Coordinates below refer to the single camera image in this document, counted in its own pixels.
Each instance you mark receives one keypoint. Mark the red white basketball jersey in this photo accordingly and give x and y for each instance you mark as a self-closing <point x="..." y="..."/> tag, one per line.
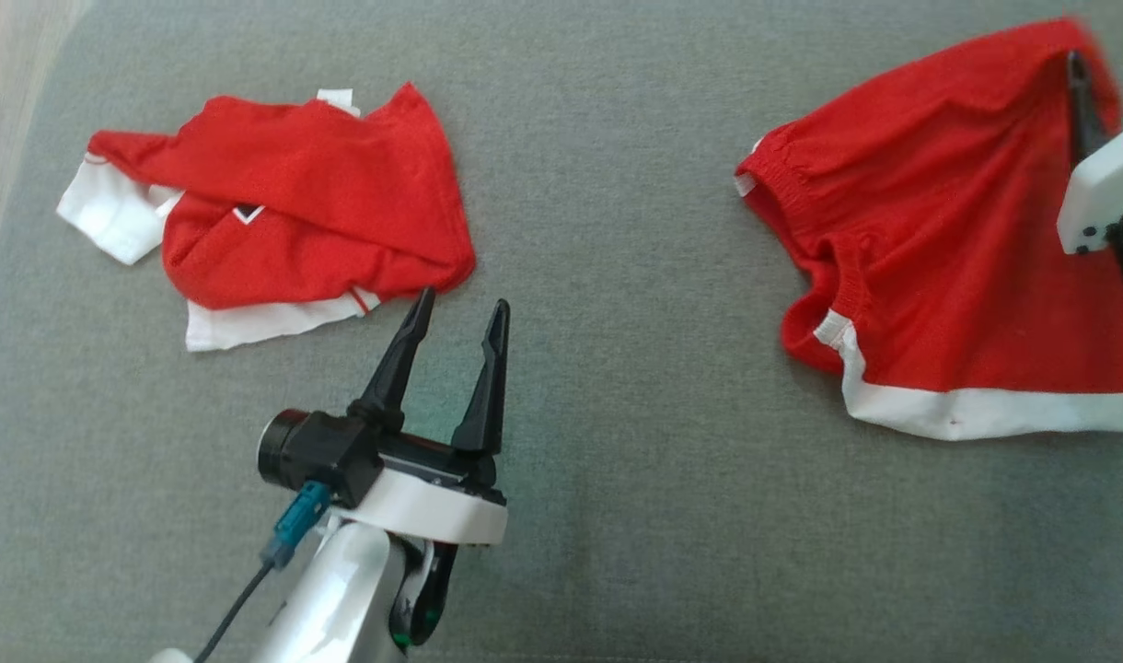
<point x="322" y="203"/>

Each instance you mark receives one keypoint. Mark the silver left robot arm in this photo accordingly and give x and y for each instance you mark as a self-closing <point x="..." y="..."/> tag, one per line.
<point x="341" y="599"/>

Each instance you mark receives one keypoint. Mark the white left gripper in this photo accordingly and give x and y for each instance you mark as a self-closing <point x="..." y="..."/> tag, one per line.
<point x="433" y="506"/>

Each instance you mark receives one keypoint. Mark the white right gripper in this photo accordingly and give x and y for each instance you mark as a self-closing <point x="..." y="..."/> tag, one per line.
<point x="1105" y="184"/>

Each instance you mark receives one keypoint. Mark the grey sofa seat cushion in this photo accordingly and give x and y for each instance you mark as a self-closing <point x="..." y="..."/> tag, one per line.
<point x="617" y="230"/>

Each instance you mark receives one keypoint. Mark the red white-trimmed shorts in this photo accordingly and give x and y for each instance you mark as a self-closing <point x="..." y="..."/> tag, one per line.
<point x="948" y="230"/>

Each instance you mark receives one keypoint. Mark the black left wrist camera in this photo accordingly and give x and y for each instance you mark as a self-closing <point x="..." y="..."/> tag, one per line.
<point x="327" y="456"/>

